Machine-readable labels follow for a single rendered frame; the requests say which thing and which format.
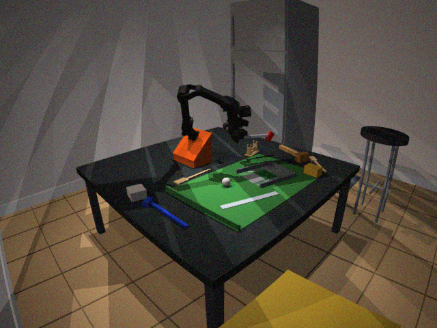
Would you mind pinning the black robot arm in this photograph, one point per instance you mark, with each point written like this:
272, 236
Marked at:
229, 104

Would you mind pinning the white golf ball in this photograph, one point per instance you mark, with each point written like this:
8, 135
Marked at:
226, 181

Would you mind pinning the green putting mat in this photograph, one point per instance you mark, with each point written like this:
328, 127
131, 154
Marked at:
209, 190

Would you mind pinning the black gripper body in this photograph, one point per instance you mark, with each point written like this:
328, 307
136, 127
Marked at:
233, 125

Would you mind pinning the grey flat bar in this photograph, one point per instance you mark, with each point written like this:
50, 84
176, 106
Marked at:
251, 199

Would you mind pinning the yellow flat block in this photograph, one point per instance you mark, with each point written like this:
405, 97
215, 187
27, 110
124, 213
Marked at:
313, 170

